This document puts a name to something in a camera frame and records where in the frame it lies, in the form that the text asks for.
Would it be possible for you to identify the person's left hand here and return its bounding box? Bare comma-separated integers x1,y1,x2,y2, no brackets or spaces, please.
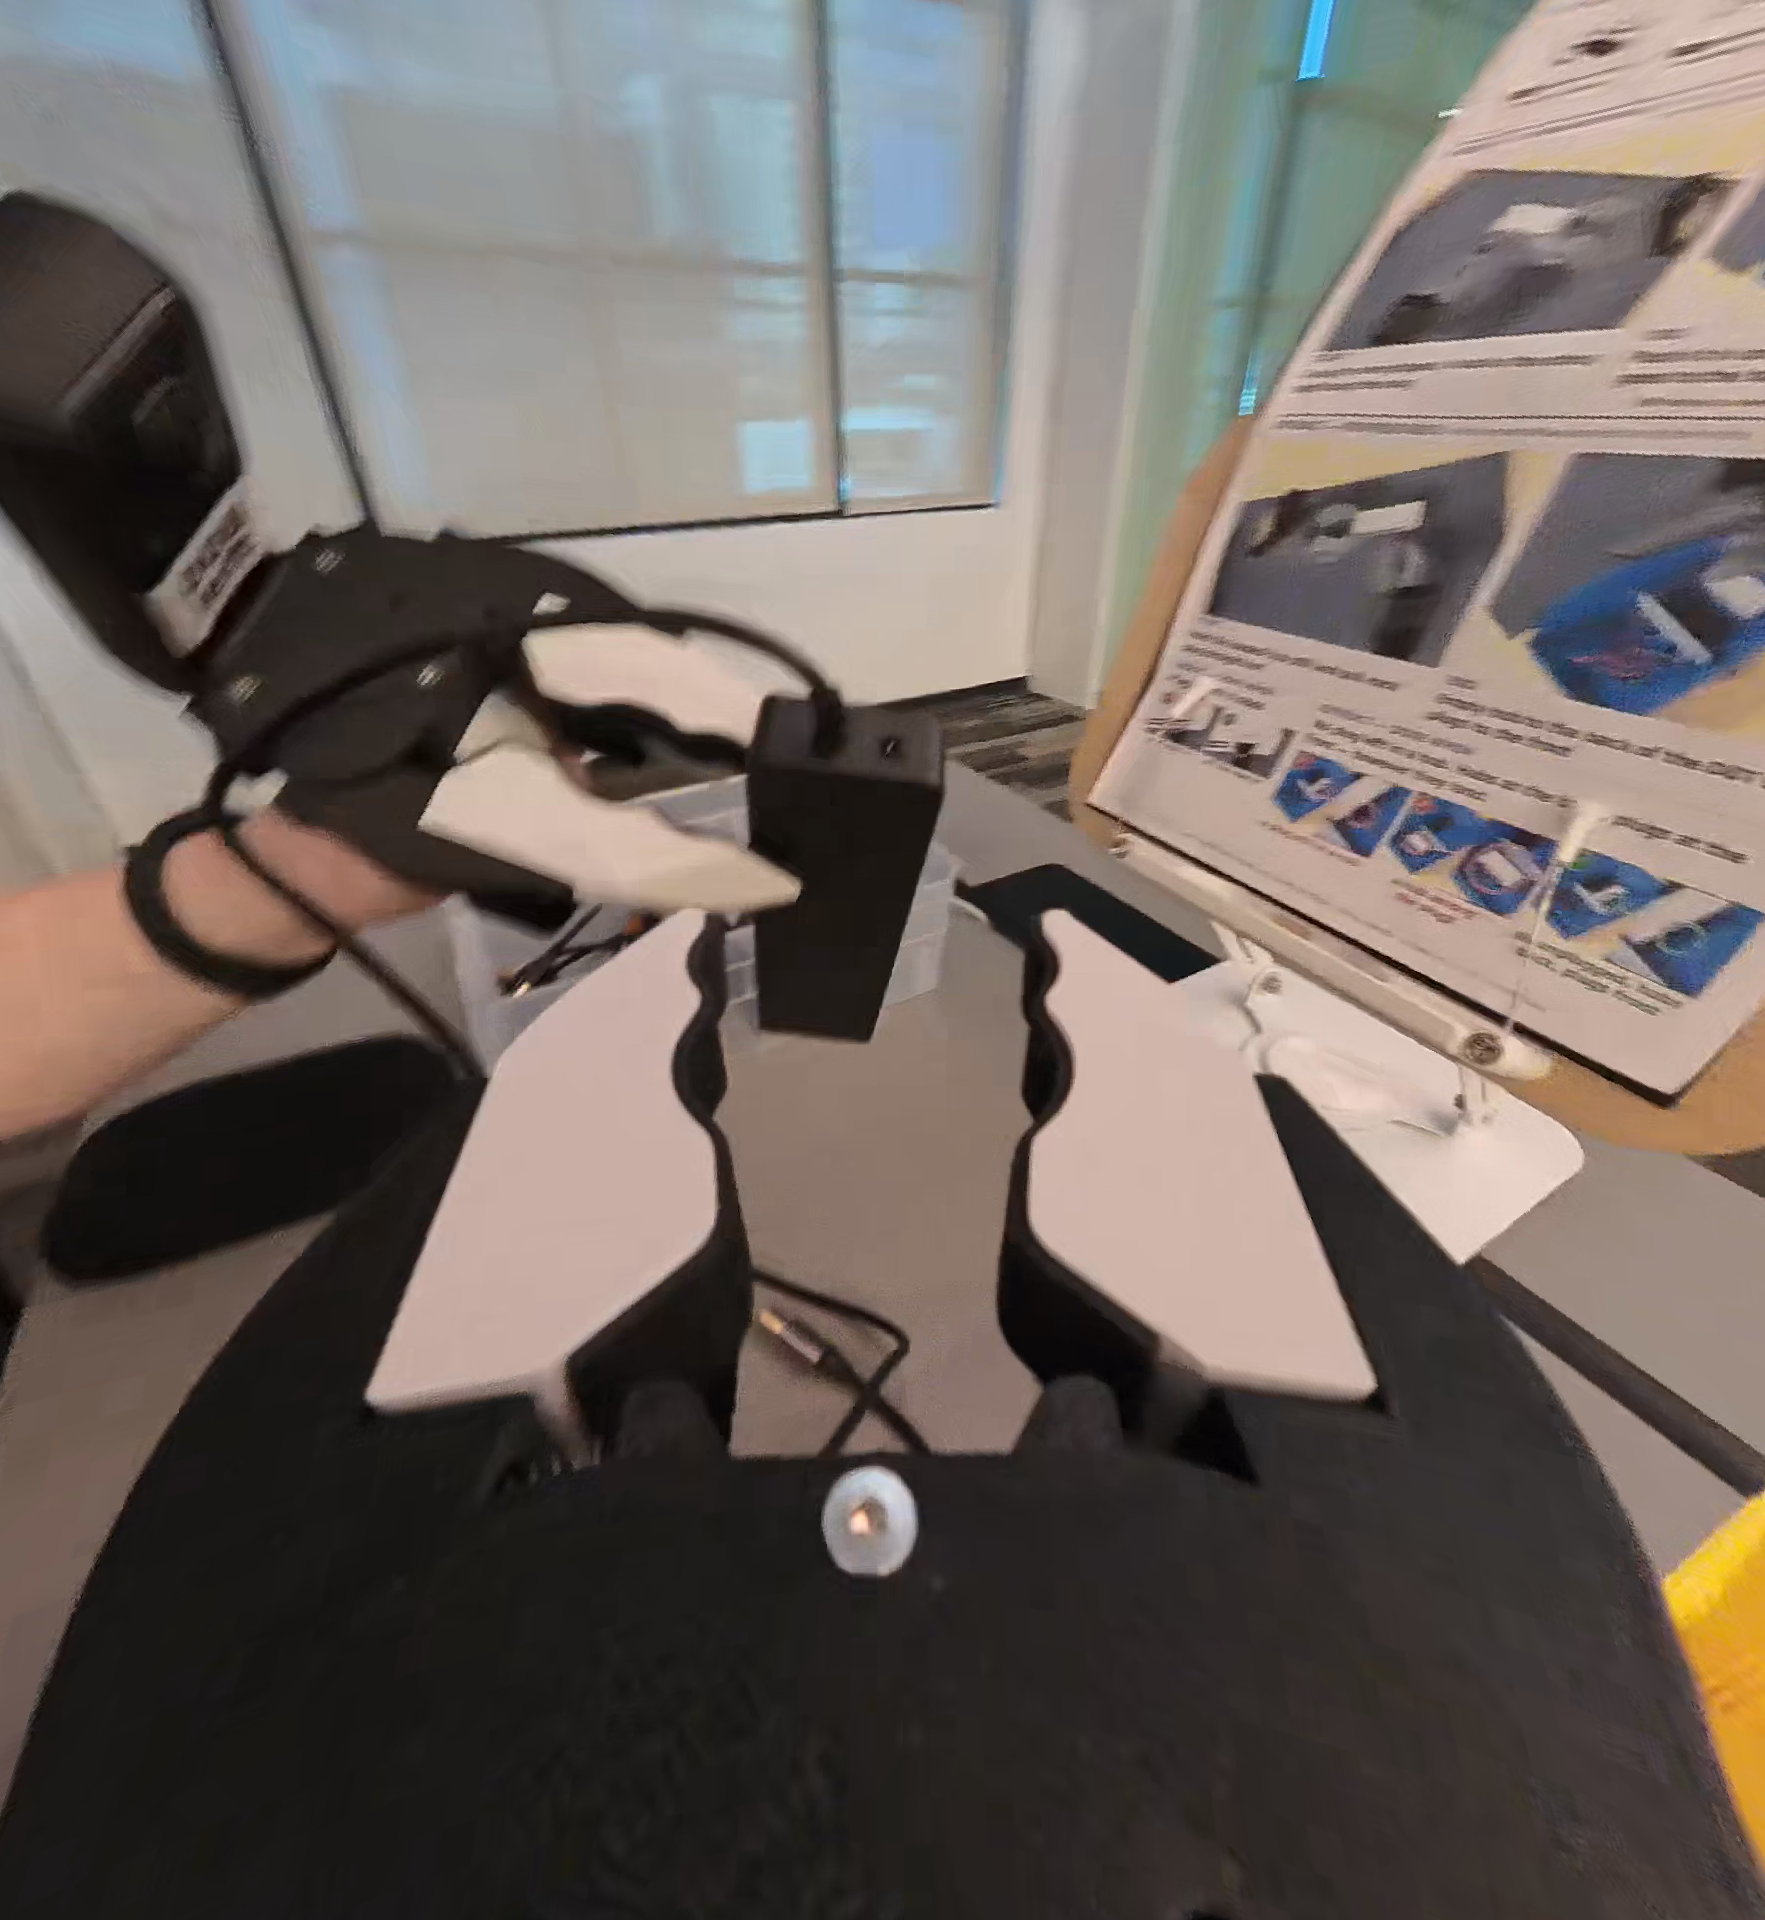
239,805,440,939

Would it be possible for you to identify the white stand base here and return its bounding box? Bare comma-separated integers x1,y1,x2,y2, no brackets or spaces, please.
1177,955,1588,1262

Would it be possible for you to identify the black usb cable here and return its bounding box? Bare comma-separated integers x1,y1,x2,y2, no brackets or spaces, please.
751,1277,929,1460

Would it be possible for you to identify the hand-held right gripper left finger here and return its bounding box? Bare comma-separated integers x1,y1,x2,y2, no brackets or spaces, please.
367,917,749,1418

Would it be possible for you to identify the instruction poster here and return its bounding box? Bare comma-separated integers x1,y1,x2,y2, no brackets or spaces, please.
1088,0,1765,1097

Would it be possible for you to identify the clear plastic bin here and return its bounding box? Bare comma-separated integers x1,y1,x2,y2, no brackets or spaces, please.
442,774,965,1072

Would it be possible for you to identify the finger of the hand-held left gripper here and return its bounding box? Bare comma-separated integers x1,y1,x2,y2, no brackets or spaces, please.
413,744,804,917
517,615,825,752

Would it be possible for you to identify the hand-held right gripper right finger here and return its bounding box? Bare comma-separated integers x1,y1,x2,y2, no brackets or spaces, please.
998,911,1385,1412

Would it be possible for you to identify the black flat desk pad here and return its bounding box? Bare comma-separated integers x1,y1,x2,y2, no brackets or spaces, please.
967,865,1220,986

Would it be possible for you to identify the black wrist strap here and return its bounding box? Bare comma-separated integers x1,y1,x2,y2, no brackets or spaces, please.
122,805,345,1004

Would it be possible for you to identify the large glass window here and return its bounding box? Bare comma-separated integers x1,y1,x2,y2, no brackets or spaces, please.
209,0,1035,542

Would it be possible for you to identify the narrow glass window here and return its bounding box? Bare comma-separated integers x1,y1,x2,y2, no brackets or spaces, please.
1108,0,1484,573

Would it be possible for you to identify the person's left forearm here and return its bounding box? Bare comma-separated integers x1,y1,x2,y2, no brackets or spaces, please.
0,871,331,1172

